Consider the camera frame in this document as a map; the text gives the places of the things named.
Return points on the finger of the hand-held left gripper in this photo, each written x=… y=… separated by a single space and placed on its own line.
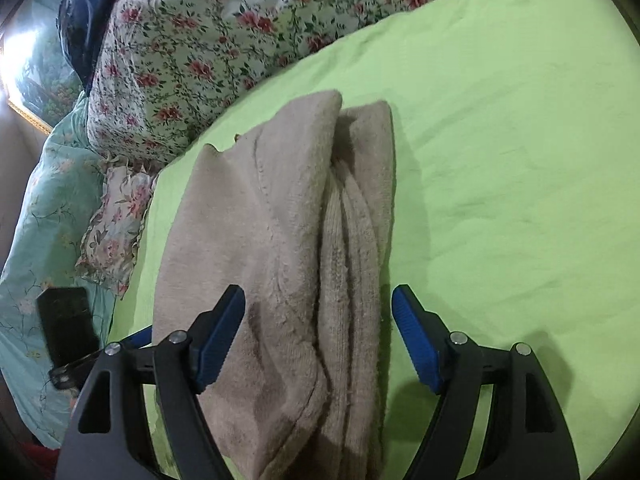
x=137 y=338

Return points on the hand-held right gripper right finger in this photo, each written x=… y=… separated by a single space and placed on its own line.
x=415 y=340

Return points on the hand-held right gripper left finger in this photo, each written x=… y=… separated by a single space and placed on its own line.
x=220 y=340

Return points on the beige knitted sweater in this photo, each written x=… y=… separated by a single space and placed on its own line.
x=280 y=240

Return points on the black smartphone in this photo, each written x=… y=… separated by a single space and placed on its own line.
x=65 y=320

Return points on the ruffled floral pillow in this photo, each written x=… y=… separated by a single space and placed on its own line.
x=117 y=220

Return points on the dark red cloth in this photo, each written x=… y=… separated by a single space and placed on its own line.
x=42 y=462

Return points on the teal floral blanket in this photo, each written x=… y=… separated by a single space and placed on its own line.
x=55 y=185

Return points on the green bed sheet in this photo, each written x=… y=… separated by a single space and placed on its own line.
x=500 y=160

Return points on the white floral quilt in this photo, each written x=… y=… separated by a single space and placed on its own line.
x=200 y=60

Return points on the framed landscape picture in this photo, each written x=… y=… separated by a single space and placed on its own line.
x=40 y=75

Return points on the navy blue cloth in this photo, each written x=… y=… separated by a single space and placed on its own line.
x=95 y=5

